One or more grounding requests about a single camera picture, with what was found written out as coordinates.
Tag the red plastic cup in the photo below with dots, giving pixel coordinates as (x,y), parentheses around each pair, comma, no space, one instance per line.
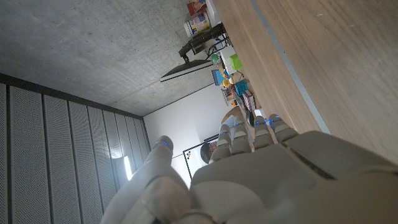
(196,7)

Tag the flat white box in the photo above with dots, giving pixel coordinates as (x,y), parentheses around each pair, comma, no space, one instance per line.
(214,12)

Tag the white labelled canister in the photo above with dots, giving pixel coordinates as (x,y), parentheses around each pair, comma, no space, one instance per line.
(196,24)

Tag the pink card box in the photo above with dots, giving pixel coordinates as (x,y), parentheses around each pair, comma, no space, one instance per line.
(248,100)

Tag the blue cube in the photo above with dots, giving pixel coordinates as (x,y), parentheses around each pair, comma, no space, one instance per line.
(241,87)

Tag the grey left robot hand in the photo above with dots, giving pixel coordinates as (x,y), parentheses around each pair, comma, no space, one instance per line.
(264,180)

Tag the colourful toy blocks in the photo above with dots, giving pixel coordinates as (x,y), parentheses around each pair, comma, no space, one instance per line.
(222,79)

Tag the white cardboard box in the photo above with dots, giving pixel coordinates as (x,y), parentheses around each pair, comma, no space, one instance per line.
(227,55)

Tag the green cube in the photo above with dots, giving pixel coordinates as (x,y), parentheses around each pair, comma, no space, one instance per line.
(236,62)

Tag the small white rounded box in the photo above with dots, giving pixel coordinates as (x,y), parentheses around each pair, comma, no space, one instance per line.
(259,112)

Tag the long grey tape strip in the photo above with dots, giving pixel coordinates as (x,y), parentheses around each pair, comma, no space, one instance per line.
(289,67)

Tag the black framed whiteboard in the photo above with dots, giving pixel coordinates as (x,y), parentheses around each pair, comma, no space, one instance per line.
(192,158)

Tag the black computer mouse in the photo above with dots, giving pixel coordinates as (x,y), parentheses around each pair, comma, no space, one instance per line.
(249,116)

